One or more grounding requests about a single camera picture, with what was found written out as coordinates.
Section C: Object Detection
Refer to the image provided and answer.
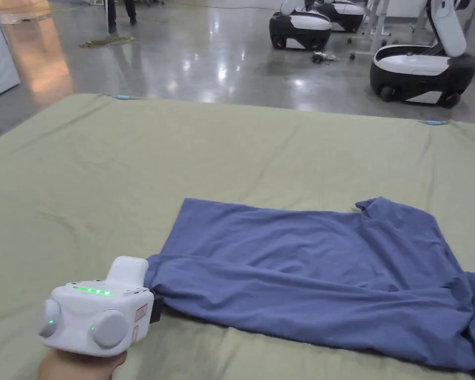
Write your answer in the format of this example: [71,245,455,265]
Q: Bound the person's left hand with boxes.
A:
[37,348,128,380]

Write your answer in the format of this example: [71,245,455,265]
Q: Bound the white and black robot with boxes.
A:
[316,0,368,34]
[269,0,333,51]
[369,0,475,109]

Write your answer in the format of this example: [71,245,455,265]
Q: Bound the black cable bundle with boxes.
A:
[310,51,340,65]

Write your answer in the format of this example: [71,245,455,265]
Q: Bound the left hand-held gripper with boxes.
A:
[38,256,165,358]

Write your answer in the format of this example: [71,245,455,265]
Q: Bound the blue shirt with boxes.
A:
[144,196,475,380]

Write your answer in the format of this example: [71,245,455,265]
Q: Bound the bed with pale green sheet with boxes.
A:
[0,93,475,380]

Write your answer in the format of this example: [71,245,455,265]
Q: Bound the white rolling table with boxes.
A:
[347,0,392,62]

